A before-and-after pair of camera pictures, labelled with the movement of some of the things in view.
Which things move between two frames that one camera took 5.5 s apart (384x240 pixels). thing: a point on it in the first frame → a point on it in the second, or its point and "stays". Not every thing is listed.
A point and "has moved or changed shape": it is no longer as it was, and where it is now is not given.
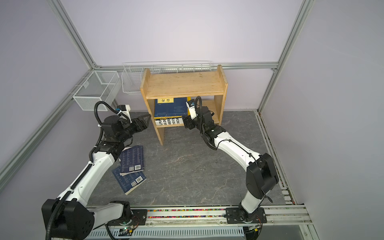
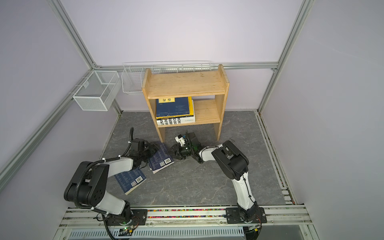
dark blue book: x=170 y=107 stays
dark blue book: x=131 y=160 has moved or changed shape
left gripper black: x=144 y=125 → x=152 y=149
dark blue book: x=128 y=182 stays
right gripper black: x=189 y=122 → x=178 y=154
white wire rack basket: x=132 y=74 stays
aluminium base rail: x=164 y=216 stays
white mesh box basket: x=100 y=86 stays
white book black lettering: x=169 y=121 has moved or changed shape
